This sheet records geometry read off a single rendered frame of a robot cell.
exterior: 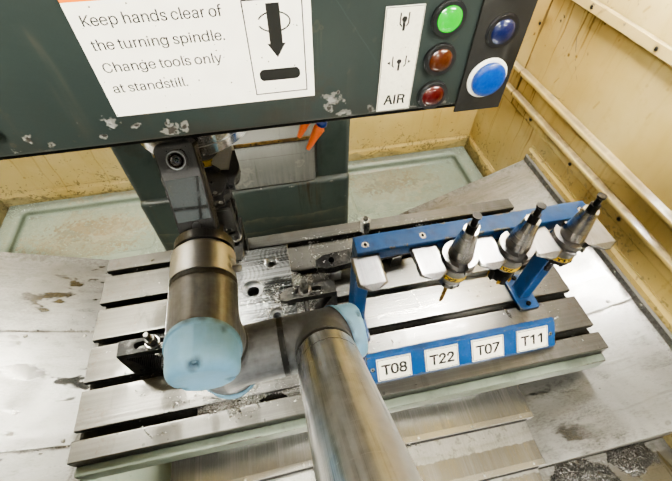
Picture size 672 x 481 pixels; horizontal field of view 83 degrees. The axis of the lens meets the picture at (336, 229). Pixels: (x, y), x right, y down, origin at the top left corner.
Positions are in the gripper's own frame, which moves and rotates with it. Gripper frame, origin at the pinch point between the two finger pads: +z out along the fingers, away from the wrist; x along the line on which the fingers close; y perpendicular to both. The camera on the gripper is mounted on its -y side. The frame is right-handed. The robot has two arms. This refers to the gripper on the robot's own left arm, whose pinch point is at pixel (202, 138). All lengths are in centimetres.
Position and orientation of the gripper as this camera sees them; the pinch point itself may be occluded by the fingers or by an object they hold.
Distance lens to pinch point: 62.5
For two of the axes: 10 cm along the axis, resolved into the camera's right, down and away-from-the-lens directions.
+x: 9.8, -1.5, 1.3
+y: 0.0, 6.2, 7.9
